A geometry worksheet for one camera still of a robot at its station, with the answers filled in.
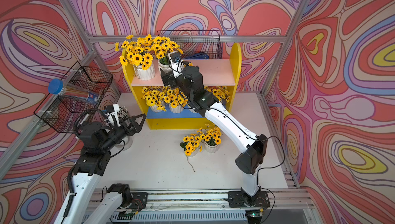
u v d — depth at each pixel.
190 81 0.48
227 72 0.75
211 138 0.80
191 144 0.76
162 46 0.60
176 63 0.53
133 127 0.58
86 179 0.45
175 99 0.80
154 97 0.81
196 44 0.94
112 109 0.59
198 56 0.88
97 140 0.49
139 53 0.58
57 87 0.62
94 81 0.89
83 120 0.73
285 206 0.72
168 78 0.57
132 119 0.58
